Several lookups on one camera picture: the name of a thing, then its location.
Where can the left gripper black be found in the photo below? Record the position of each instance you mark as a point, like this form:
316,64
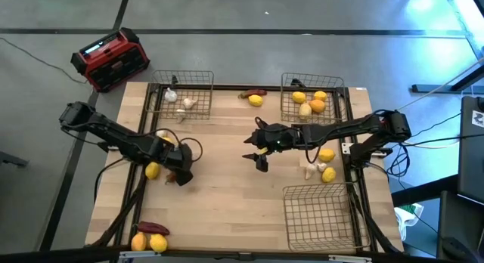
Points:
179,157

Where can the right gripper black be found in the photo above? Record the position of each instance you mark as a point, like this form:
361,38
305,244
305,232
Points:
281,138

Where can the dark red chili pepper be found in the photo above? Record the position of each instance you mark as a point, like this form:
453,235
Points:
153,228

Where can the orange citrus fruit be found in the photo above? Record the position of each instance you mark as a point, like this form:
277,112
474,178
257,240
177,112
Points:
138,242
317,106

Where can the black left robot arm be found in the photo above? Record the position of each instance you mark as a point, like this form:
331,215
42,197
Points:
113,132

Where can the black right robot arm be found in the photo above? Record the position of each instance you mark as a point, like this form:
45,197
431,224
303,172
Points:
340,129

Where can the small white garlic bulb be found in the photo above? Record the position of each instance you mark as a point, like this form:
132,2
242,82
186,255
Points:
321,166
161,133

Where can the white table sticker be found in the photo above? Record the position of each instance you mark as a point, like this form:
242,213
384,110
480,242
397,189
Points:
361,88

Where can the red black jobsite radio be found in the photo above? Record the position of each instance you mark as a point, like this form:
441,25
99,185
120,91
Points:
113,62

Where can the black rig crossbar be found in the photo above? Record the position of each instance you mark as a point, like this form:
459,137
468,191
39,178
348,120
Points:
56,257

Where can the white green bag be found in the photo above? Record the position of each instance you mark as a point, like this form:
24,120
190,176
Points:
406,217

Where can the grey furniture foot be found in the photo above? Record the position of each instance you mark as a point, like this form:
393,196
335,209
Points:
11,159

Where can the black desk foot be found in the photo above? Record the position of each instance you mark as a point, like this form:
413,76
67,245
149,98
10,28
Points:
435,88

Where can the black computer case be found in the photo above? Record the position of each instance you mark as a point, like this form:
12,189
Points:
470,161

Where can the white logo sticker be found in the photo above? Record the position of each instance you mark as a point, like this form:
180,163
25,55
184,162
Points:
478,118

